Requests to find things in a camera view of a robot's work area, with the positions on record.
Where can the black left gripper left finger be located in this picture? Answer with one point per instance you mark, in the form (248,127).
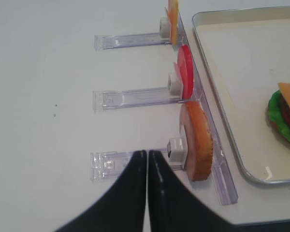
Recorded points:
(122,207)

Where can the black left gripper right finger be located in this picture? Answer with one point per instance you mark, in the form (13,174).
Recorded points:
(172,207)

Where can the white pusher block tomato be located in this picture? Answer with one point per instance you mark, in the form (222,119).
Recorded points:
(175,85)

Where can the standing tomato slice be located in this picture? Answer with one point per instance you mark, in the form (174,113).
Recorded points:
(185,64)

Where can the lettuce leaf on burger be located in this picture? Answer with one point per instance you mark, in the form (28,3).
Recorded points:
(275,113)

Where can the meat patty on burger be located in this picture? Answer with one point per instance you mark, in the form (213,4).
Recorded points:
(288,113)

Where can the white pusher block cheese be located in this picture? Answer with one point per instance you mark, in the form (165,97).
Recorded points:
(164,28)

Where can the standing cheese slice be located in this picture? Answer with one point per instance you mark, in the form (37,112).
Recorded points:
(172,13)

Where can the clear left acrylic rack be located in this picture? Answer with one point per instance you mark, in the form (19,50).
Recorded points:
(110,100)

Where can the white pusher block bun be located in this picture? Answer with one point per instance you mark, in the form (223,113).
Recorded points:
(176,150)

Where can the standing bottom bun slice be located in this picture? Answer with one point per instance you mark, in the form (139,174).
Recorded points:
(199,140)

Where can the white metal tray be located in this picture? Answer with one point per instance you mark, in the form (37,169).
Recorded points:
(246,53)

